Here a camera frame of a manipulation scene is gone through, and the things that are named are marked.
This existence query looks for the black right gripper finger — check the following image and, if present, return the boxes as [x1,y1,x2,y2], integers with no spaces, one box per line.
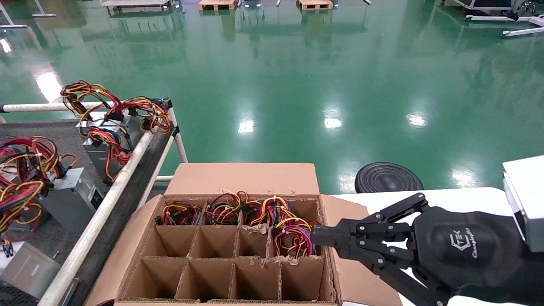
[335,245,452,306]
[312,193,430,246]

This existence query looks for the white floor frame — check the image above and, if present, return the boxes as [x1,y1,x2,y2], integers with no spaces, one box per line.
[465,14,544,38]

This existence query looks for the power supply purple yellow wires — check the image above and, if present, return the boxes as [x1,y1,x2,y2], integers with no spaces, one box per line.
[272,217,319,258]

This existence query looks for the black round ribbed disc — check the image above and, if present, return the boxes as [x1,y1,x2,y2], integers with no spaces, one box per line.
[355,161,424,194]

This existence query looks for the gray low platform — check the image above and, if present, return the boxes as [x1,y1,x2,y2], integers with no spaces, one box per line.
[101,0,173,12]

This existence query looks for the gray power supply box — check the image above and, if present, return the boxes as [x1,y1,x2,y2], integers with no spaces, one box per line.
[0,191,52,232]

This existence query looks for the cardboard grid divider insert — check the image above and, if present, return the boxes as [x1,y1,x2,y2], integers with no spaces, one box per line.
[120,198,331,303]

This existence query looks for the white stand leg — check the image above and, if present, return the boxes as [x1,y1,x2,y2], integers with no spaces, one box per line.
[31,0,57,19]
[0,3,28,30]

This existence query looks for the power supply black orange wires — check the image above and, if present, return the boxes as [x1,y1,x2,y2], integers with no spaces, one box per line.
[205,190,250,226]

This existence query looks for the power supply red yellow wires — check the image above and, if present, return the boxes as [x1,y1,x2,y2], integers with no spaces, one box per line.
[161,202,203,226]

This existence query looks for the white pipe cart frame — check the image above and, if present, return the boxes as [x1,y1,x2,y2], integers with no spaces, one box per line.
[0,98,188,306]

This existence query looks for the wooden pallet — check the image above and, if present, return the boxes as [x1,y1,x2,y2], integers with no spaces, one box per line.
[297,0,334,11]
[198,0,237,11]

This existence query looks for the brown cardboard box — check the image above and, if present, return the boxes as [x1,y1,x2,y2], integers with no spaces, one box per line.
[83,161,402,306]

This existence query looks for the dark wheeled equipment cart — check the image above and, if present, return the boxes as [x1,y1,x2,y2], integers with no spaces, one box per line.
[441,0,537,18]

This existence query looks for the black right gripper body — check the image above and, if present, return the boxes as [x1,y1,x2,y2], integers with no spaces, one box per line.
[414,207,544,306]

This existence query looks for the power supply orange red wires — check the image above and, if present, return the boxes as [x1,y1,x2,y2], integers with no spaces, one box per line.
[246,195,294,227]

